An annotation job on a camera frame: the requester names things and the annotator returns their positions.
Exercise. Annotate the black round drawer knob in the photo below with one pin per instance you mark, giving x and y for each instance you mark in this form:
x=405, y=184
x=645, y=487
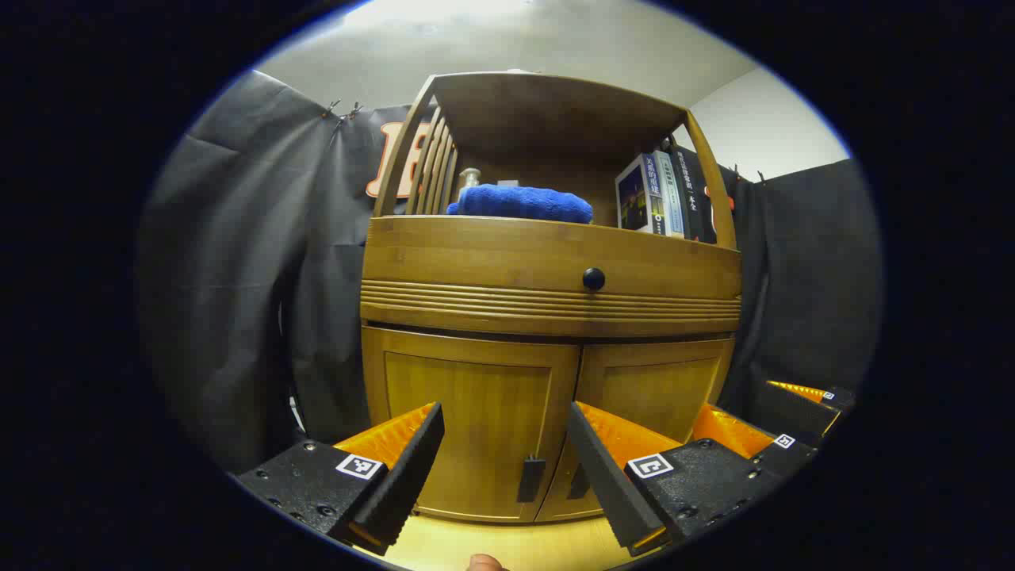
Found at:
x=594, y=278

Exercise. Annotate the dark blue cover book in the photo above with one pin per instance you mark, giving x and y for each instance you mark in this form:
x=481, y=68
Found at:
x=633, y=198

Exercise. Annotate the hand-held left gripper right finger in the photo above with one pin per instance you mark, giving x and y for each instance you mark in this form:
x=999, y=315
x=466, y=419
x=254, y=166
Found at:
x=603, y=476

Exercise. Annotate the black spine book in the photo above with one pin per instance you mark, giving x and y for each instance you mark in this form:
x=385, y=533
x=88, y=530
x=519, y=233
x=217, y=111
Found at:
x=696, y=194

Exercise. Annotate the folded blue towel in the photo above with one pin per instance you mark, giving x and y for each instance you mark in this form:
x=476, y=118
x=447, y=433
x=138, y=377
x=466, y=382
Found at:
x=523, y=203

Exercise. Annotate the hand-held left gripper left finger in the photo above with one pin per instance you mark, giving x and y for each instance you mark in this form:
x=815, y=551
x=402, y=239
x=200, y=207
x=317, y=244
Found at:
x=412, y=468

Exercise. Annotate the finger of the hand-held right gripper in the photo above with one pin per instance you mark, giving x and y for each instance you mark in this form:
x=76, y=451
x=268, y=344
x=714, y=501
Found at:
x=785, y=408
x=793, y=458

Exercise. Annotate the grey spine book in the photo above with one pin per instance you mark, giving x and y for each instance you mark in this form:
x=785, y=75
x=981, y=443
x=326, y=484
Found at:
x=672, y=194

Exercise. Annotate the wooden double-door shoe cabinet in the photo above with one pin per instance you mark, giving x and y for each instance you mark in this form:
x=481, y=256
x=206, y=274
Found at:
x=555, y=119

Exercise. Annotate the wooden cabinet door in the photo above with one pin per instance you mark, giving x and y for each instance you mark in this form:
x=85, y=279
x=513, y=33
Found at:
x=650, y=388
x=468, y=420

